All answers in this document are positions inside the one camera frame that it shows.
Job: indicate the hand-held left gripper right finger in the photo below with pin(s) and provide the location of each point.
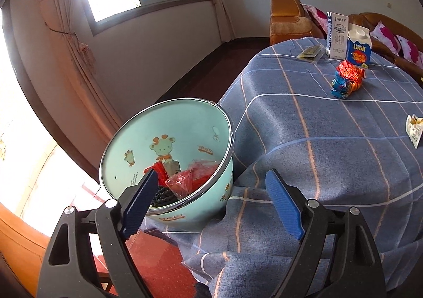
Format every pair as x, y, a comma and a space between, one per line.
284, 202

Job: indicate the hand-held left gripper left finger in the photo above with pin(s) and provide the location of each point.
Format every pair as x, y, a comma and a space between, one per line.
140, 202

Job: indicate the red plastic bag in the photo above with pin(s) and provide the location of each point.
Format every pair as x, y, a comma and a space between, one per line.
191, 179

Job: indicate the light green cartoon bin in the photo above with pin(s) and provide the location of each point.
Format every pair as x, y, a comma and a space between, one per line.
158, 129

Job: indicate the red plastic strip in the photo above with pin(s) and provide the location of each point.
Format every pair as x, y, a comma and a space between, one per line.
158, 171

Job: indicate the blue plaid tablecloth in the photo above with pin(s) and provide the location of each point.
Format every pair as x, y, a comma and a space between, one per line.
314, 139

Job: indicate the blue candy wrapper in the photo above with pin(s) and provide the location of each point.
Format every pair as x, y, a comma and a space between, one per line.
340, 86

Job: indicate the red foil wrapper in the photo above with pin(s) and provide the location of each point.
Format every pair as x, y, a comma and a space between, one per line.
352, 75

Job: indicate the white fruit snack packet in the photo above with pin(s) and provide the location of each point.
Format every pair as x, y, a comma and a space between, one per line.
415, 129

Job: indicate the small grey-green packet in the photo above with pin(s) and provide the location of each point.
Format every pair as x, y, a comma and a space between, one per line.
309, 53

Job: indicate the blue milk carton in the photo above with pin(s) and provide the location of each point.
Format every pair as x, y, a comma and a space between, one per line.
358, 50

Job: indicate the tall white milk carton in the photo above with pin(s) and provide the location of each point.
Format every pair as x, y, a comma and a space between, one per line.
337, 37

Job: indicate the orange leather armchair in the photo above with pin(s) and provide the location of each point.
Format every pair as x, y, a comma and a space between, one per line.
287, 20

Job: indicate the brown leather sofa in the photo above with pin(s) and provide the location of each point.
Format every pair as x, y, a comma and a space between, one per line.
408, 60

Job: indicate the pink floral pillow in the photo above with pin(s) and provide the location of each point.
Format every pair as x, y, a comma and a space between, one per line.
317, 15
411, 50
385, 37

